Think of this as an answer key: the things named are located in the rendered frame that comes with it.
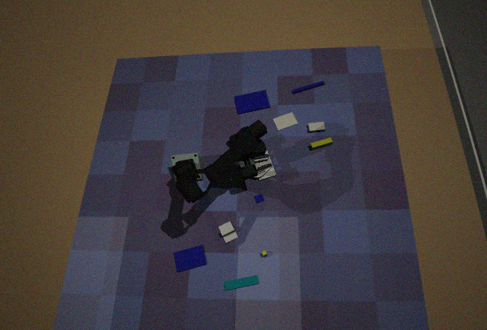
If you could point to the yellow rectangular bar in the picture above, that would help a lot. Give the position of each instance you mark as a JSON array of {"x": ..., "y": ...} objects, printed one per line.
[{"x": 321, "y": 144}]

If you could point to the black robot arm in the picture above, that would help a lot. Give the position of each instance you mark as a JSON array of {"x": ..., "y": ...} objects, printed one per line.
[{"x": 246, "y": 142}]

